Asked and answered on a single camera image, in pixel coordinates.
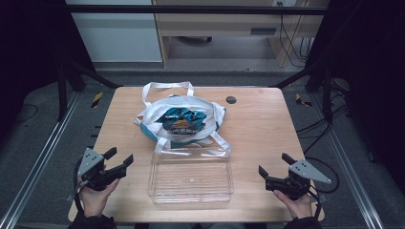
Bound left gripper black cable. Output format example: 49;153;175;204
72;157;86;215

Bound person's left hand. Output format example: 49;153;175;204
77;177;120;219

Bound black horizontal frame bar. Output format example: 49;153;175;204
64;4;330;16

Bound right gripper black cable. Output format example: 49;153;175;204
304;156;340;221

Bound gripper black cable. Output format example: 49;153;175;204
72;157;86;215
304;156;340;221

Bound white cabinet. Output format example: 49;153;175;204
64;0;163;63

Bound black curtain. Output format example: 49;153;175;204
305;0;405;189
0;0;96;144

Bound light wooden desk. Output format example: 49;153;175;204
152;0;330;69

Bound aluminium floor rail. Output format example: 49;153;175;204
0;91;81;229
309;92;387;229

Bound person's right hand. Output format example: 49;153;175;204
272;189;315;220

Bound blue snack packet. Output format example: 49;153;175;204
155;107;208;135

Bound black floor cables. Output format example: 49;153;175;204
295;103;350;155

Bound clear plastic tray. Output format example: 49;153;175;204
147;146;235;205

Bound black metal frame stand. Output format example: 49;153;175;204
56;60;124;122
269;59;335;124

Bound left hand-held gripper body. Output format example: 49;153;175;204
76;147;128;192

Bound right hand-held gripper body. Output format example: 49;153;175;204
265;158;332;201

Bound yellow and black tape marker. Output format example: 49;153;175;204
91;91;105;110
293;93;313;108

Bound thin black floor cable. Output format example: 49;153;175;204
13;102;40;124

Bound black cables under desk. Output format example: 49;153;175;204
278;13;315;68

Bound white and teal tote bag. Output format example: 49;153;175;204
133;81;232;155

